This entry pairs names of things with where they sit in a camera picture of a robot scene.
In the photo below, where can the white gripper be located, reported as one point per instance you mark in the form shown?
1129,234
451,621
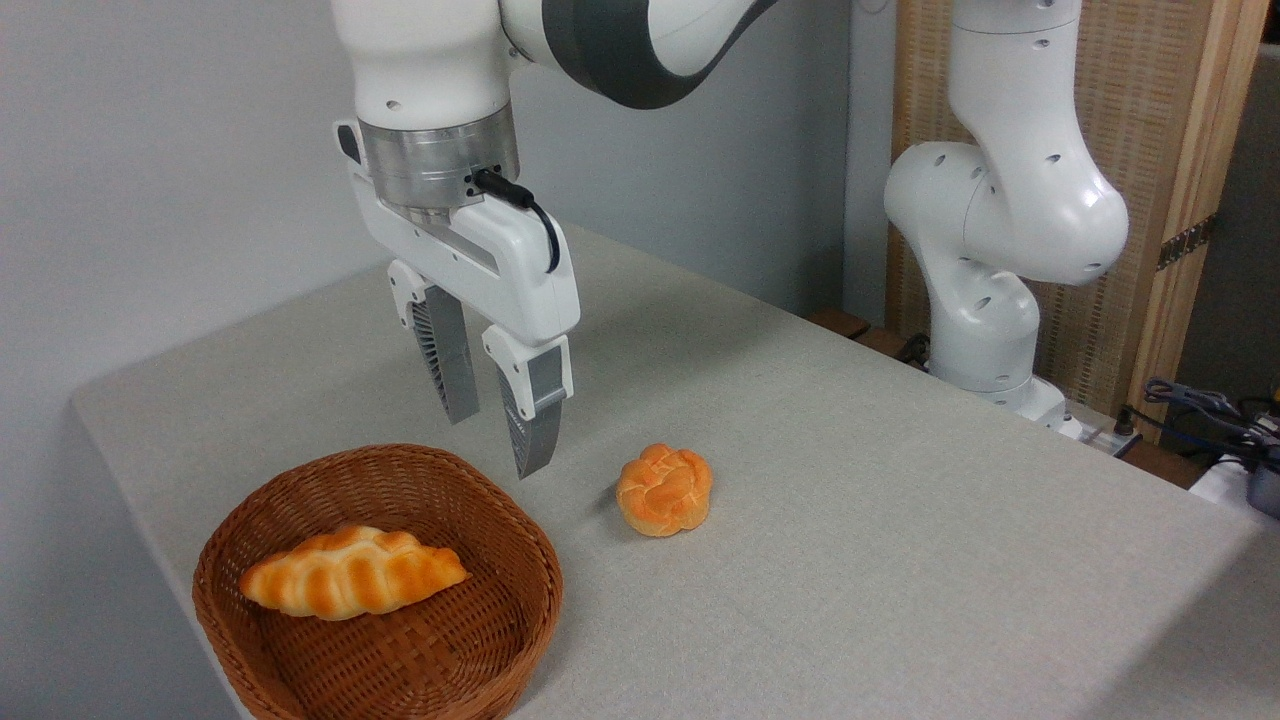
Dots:
510,270

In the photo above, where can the round braided bread bun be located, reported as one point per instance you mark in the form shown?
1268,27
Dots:
665,490

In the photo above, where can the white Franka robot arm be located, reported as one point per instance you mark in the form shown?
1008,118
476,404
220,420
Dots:
1010,200

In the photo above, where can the long twisted bread loaf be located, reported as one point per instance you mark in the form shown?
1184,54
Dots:
350,575

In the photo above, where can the brown woven wicker basket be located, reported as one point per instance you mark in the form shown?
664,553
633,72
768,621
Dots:
440,660

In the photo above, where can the brown wooden base board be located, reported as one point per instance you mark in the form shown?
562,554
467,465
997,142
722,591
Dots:
845,322

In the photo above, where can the grey fabric table cover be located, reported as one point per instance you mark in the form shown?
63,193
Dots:
850,560

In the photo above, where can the metal screen hinge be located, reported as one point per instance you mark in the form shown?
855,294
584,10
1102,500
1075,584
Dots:
1186,242

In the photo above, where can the wooden woven folding screen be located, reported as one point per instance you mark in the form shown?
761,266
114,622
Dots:
1150,120

